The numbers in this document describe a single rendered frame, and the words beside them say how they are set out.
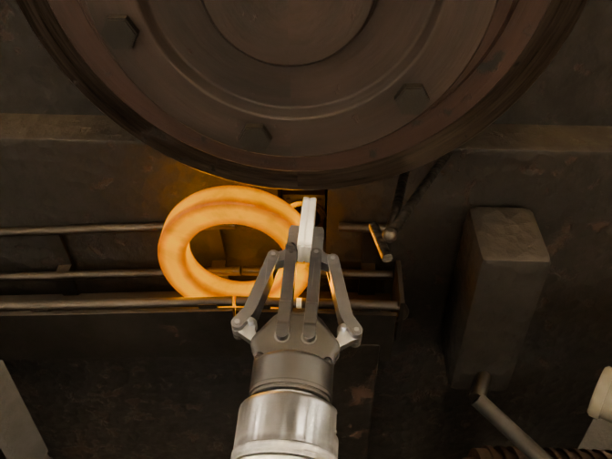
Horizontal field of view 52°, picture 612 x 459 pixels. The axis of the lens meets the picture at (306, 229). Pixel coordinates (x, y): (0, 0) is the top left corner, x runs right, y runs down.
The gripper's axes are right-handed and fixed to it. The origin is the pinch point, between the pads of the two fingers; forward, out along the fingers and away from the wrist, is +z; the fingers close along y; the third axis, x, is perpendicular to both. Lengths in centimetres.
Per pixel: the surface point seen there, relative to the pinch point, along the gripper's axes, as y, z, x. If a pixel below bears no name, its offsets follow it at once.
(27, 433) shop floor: -62, 5, -85
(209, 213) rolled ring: -10.6, 0.4, 1.3
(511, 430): 25.7, -13.1, -19.7
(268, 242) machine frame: -5.2, 5.7, -10.2
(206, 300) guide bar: -11.5, -4.0, -9.7
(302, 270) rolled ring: -0.3, -0.8, -6.6
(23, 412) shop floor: -66, 10, -86
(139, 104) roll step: -14.7, -1.0, 17.4
